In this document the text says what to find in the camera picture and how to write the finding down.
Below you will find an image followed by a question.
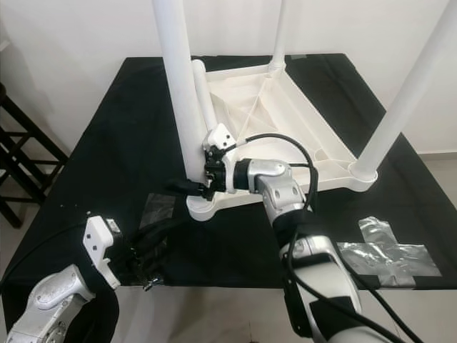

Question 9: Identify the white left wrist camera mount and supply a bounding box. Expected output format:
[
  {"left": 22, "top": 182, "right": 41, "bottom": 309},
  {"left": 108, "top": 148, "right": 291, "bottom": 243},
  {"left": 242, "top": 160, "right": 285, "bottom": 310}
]
[{"left": 84, "top": 216, "right": 124, "bottom": 290}]

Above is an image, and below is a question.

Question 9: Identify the white plastic children table top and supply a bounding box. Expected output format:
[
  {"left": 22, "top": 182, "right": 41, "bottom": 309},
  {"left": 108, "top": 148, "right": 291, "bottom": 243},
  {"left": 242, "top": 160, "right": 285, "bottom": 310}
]
[{"left": 186, "top": 56, "right": 379, "bottom": 221}]

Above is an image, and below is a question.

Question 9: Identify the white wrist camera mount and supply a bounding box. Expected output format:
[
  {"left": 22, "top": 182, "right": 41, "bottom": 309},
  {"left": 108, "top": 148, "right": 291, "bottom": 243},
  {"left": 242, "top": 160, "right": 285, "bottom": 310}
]
[
  {"left": 204, "top": 123, "right": 235, "bottom": 197},
  {"left": 84, "top": 216, "right": 124, "bottom": 290}
]

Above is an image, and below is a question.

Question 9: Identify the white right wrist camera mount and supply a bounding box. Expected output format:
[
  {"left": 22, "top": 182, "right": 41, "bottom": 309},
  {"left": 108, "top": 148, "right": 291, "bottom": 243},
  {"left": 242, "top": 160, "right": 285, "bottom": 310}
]
[{"left": 204, "top": 123, "right": 235, "bottom": 197}]

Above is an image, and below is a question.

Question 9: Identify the clear tape strip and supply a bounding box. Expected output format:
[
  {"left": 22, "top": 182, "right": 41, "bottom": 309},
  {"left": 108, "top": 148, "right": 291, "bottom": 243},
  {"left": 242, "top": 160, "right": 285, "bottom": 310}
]
[{"left": 139, "top": 193, "right": 176, "bottom": 229}]

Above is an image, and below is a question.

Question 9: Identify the black tablecloth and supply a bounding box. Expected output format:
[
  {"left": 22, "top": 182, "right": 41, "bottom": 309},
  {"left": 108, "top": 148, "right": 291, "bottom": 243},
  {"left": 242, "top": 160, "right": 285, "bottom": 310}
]
[{"left": 0, "top": 54, "right": 457, "bottom": 343}]

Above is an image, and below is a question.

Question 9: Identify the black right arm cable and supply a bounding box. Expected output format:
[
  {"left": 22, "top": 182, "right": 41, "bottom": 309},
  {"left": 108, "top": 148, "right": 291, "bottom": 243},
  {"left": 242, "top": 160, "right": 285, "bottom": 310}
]
[{"left": 232, "top": 134, "right": 422, "bottom": 343}]

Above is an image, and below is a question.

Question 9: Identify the black round stool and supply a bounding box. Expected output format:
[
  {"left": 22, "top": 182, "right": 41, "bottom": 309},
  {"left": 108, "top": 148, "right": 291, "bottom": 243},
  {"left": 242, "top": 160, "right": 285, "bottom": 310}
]
[{"left": 0, "top": 82, "right": 69, "bottom": 229}]

